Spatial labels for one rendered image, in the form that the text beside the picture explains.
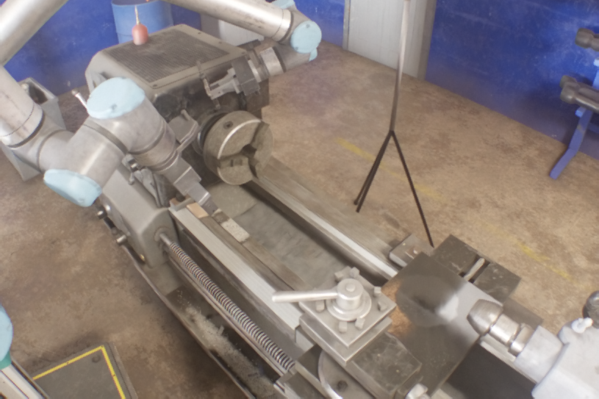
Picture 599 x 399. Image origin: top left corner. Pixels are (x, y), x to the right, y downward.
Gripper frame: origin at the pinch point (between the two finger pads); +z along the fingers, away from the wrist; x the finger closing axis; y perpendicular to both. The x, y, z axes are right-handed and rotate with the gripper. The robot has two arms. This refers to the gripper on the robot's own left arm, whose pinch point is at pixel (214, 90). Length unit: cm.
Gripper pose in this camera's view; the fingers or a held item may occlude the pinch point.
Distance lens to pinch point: 141.0
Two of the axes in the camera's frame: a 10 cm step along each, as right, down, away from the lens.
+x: -3.2, -7.0, 6.4
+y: 2.9, 5.8, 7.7
